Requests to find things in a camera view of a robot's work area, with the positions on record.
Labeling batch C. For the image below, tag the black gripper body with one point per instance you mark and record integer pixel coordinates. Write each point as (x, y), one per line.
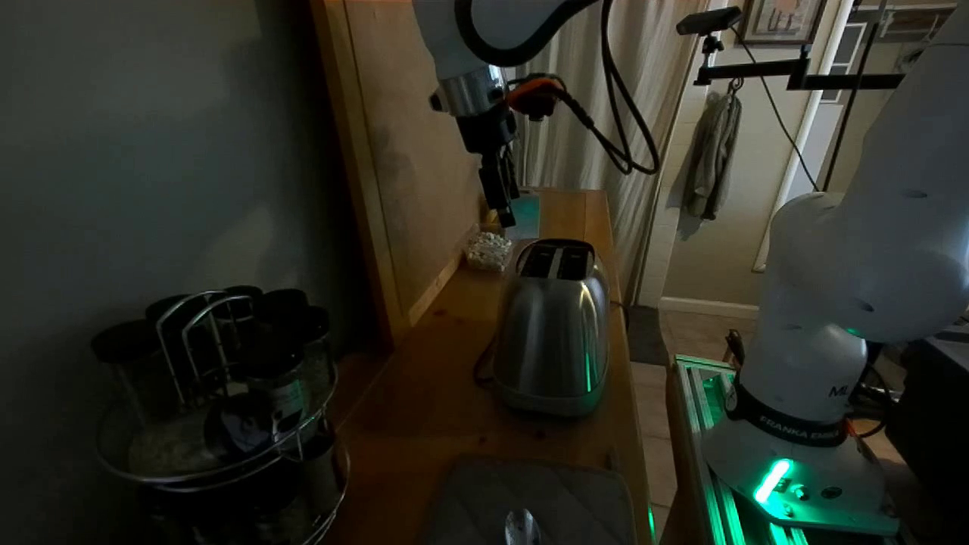
(499, 152)

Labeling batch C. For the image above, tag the grey metal toaster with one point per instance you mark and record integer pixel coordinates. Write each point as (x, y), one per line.
(553, 335)

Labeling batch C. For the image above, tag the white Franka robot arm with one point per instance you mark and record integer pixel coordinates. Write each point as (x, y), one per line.
(858, 262)

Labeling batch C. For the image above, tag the blue tissue box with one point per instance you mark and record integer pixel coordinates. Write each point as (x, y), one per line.
(529, 215)

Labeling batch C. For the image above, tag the clear box of white pebbles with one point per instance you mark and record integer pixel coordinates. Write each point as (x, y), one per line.
(489, 252)

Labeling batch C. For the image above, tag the large wooden board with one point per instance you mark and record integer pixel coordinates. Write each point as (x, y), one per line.
(405, 171)

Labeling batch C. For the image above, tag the grey hanging cloth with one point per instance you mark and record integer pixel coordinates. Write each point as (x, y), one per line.
(712, 157)

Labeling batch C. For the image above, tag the flat grey mat with knob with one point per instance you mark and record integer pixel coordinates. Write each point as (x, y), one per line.
(526, 502)

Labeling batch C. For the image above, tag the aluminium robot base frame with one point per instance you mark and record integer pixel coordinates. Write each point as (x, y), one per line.
(706, 404)

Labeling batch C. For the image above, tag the black camera on boom stand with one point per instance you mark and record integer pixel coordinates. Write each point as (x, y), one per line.
(767, 68)

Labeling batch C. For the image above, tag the framed wall picture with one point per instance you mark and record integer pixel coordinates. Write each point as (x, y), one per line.
(778, 18)

